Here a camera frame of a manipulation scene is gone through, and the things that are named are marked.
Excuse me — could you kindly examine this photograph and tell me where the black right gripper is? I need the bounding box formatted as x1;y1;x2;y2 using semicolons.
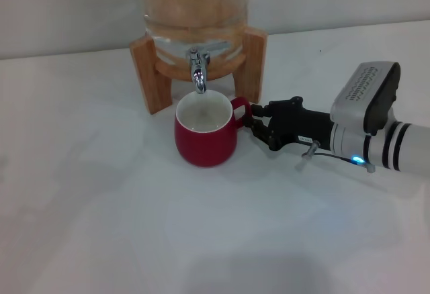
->
246;96;334;152

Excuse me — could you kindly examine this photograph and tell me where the red ceramic cup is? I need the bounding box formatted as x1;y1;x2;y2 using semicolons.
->
173;91;253;168

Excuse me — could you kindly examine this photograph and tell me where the wooden dispenser stand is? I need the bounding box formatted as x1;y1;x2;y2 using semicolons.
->
129;26;269;116

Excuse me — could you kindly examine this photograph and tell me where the glass water dispenser jar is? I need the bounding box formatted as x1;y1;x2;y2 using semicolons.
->
138;0;251;70

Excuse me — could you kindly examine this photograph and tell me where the black cable with silver plug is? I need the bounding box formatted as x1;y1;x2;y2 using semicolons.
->
302;141;353;161

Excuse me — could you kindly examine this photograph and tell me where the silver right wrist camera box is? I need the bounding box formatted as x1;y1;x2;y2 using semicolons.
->
329;61;402;137

